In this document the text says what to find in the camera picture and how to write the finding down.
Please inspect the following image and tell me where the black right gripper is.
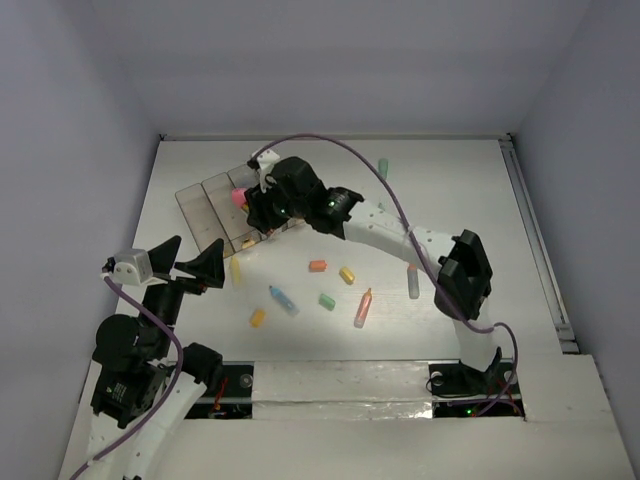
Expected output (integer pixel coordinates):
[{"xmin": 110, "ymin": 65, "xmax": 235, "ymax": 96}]
[{"xmin": 246, "ymin": 175, "xmax": 310, "ymax": 232}]

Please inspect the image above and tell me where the yellow highlighter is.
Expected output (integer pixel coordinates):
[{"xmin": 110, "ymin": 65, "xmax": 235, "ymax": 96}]
[{"xmin": 229, "ymin": 256, "xmax": 243, "ymax": 288}]

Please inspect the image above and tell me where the pink capped pen tube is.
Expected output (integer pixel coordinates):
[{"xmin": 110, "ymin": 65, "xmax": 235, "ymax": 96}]
[{"xmin": 231, "ymin": 188, "xmax": 248, "ymax": 212}]

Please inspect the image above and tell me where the green capped highlighter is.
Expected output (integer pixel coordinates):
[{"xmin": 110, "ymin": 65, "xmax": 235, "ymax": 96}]
[{"xmin": 378, "ymin": 158, "xmax": 389, "ymax": 179}]

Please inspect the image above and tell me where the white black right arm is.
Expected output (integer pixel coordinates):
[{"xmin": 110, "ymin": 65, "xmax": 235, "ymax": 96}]
[{"xmin": 232, "ymin": 157, "xmax": 502, "ymax": 392}]

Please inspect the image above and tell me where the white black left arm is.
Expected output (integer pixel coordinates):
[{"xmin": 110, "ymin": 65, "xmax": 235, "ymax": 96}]
[{"xmin": 73, "ymin": 236, "xmax": 225, "ymax": 479}]

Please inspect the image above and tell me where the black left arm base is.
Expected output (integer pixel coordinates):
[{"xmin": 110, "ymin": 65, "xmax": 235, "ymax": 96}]
[{"xmin": 199, "ymin": 364, "xmax": 254, "ymax": 405}]

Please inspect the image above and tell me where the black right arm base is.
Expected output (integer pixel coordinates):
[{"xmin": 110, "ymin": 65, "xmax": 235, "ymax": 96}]
[{"xmin": 425, "ymin": 348, "xmax": 513, "ymax": 399}]

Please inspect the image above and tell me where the smoky clear drawer organizer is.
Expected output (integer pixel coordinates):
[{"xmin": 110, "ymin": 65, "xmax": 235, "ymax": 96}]
[{"xmin": 174, "ymin": 160, "xmax": 296, "ymax": 254}]

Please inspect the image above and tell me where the orange yellow highlighter cap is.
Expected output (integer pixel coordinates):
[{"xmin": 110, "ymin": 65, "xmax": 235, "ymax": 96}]
[{"xmin": 249, "ymin": 309, "xmax": 266, "ymax": 328}]

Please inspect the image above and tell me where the blue highlighter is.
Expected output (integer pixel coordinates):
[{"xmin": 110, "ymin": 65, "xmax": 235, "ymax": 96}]
[{"xmin": 269, "ymin": 285, "xmax": 299, "ymax": 316}]

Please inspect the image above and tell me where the green highlighter cap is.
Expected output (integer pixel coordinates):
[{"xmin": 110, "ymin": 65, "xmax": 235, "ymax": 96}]
[{"xmin": 318, "ymin": 294, "xmax": 336, "ymax": 311}]

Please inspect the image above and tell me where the orange highlighter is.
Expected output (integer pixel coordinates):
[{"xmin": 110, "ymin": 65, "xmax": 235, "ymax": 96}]
[{"xmin": 354, "ymin": 288, "xmax": 373, "ymax": 329}]

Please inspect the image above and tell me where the grey highlighter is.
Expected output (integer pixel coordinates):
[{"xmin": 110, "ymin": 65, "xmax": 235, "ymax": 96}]
[{"xmin": 407, "ymin": 264, "xmax": 420, "ymax": 300}]

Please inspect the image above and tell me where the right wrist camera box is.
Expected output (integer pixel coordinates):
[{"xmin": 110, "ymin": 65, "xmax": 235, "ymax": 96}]
[{"xmin": 247, "ymin": 149, "xmax": 281, "ymax": 171}]

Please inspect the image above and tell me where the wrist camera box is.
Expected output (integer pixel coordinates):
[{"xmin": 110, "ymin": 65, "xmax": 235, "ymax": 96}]
[
  {"xmin": 247, "ymin": 149, "xmax": 281, "ymax": 171},
  {"xmin": 102, "ymin": 248, "xmax": 153, "ymax": 286}
]

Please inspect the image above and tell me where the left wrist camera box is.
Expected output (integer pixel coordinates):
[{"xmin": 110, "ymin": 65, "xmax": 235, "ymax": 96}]
[{"xmin": 102, "ymin": 248, "xmax": 153, "ymax": 286}]

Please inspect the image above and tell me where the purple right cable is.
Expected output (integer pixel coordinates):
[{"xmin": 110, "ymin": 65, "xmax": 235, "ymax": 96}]
[{"xmin": 249, "ymin": 132, "xmax": 524, "ymax": 419}]

